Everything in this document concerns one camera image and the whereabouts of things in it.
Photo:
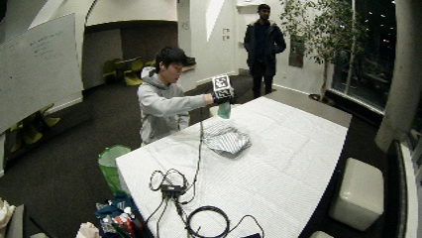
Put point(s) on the white marker cube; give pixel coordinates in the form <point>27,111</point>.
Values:
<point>221,83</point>

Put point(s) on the striped folded cloth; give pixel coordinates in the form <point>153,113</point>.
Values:
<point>227,139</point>

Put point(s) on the plant pot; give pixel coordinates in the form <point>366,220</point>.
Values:
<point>316,97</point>

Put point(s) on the bag of colourful packets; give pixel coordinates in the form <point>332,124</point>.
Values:
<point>116,218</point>

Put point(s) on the white cube stool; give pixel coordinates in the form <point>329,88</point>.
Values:
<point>359,193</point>

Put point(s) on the black hub box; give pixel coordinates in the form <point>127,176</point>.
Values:
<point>172,189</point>

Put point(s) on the the person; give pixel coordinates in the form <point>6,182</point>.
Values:
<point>164,99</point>

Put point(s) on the yellow-green chair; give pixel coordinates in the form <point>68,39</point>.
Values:
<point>132,71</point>
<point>35,127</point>

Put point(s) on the whiteboard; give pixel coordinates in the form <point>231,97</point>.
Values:
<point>38,69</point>

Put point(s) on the green mesh bin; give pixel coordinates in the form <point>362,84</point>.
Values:
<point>111,167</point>

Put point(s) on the pale green bottle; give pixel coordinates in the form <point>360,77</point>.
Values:
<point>224,110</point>

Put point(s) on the white tablecloth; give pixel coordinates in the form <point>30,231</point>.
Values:
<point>247,165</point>

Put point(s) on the indoor tree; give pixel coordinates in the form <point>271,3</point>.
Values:
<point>328,36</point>

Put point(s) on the wall picture frame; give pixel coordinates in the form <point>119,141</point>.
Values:
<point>297,52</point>

